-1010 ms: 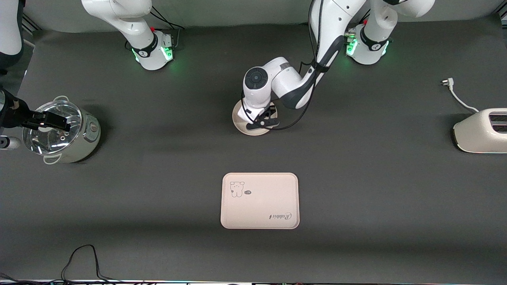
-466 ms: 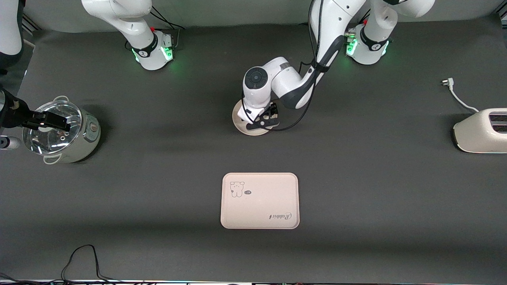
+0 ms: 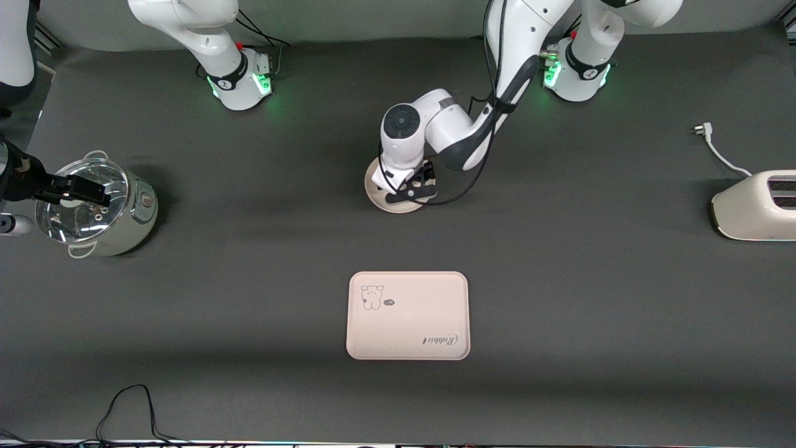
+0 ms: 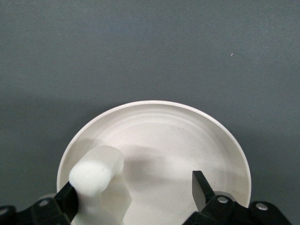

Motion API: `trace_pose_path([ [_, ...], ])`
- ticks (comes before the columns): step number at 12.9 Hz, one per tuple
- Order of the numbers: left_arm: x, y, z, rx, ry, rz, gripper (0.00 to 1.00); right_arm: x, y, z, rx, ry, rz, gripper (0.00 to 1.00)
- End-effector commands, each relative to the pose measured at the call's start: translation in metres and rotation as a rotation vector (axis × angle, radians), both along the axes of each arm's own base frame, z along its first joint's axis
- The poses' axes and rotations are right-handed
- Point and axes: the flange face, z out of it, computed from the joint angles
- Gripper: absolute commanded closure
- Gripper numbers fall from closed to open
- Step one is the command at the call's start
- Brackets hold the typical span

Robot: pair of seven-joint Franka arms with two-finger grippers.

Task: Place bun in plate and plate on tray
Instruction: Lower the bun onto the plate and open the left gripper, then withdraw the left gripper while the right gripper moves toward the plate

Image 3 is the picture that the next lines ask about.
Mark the pale green electric pot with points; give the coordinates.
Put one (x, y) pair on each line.
(140, 218)

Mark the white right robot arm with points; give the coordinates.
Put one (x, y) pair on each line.
(230, 81)

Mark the dark grey table cover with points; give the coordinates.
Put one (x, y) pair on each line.
(249, 311)

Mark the cream white toaster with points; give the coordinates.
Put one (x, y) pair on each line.
(746, 214)

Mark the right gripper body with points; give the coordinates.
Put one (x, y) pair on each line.
(25, 180)

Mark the cream round plate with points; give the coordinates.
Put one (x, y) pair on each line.
(373, 190)

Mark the aluminium frame rail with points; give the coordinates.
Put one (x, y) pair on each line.
(46, 34)

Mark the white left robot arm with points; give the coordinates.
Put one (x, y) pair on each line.
(522, 37)

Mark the glass pot lid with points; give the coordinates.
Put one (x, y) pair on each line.
(81, 224)

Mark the cream rectangular rabbit tray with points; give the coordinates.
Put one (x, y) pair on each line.
(410, 323)

